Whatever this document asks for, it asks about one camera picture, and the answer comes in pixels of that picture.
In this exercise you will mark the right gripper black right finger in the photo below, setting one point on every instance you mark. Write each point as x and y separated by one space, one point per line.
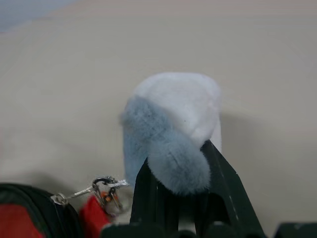
223 193

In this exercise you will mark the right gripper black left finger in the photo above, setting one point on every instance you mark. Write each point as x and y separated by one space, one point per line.
153 203

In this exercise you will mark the red black paddle case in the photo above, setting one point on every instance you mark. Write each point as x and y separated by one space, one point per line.
62 218

